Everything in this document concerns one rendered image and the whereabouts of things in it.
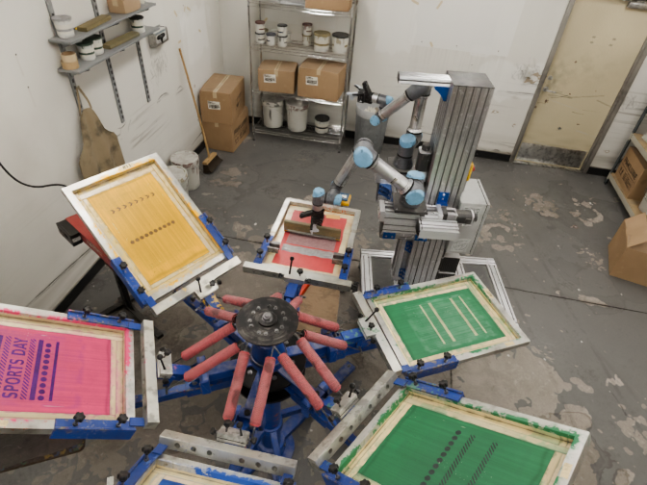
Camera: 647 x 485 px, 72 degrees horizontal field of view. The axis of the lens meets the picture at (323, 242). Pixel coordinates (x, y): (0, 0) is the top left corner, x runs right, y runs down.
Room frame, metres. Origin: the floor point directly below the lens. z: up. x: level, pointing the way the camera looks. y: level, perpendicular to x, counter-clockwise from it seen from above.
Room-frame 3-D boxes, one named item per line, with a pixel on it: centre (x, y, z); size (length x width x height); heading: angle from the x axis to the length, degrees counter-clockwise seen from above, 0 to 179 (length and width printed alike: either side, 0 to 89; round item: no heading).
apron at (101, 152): (3.24, 1.93, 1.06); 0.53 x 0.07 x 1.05; 172
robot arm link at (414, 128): (3.14, -0.61, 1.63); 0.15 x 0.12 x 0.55; 155
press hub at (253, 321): (1.37, 0.24, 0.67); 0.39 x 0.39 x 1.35
